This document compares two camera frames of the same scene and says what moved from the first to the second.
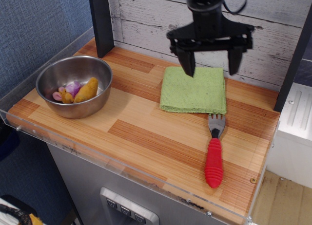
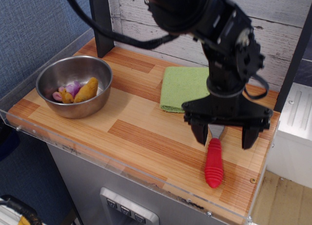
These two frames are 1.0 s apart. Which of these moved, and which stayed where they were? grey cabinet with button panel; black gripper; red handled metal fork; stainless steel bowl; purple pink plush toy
Moved: black gripper
Stayed: purple pink plush toy; stainless steel bowl; grey cabinet with button panel; red handled metal fork
